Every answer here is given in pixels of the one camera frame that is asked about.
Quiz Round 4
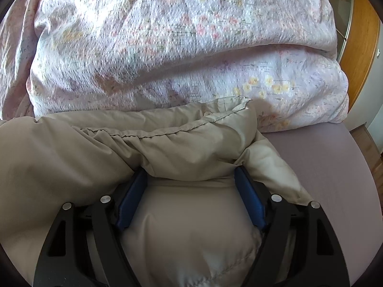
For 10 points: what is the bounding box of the beige puffer jacket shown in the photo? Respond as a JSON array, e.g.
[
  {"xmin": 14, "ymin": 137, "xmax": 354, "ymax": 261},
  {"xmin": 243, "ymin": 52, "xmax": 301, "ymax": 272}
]
[{"xmin": 0, "ymin": 96, "xmax": 315, "ymax": 287}]

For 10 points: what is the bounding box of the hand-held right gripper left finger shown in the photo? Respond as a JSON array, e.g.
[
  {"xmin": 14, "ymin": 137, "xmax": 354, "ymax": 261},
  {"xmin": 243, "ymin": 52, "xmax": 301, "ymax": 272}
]
[{"xmin": 33, "ymin": 167, "xmax": 148, "ymax": 287}]

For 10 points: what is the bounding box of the pink floral duvet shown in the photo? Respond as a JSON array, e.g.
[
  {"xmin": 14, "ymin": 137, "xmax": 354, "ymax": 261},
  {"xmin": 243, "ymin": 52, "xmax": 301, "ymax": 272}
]
[{"xmin": 30, "ymin": 0, "xmax": 349, "ymax": 133}]

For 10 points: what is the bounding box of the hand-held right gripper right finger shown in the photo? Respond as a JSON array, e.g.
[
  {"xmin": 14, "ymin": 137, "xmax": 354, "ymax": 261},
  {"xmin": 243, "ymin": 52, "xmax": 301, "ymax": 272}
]
[{"xmin": 234, "ymin": 166, "xmax": 350, "ymax": 287}]

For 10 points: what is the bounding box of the wooden wardrobe with glass door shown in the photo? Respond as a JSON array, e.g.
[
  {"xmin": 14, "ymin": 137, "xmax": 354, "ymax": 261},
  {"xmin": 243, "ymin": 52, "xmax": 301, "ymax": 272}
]
[{"xmin": 319, "ymin": 0, "xmax": 383, "ymax": 115}]

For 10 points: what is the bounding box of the bed with purple sheet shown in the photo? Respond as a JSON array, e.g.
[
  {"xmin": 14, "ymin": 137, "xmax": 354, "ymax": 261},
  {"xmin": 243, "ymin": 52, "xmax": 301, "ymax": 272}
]
[{"xmin": 262, "ymin": 121, "xmax": 383, "ymax": 287}]

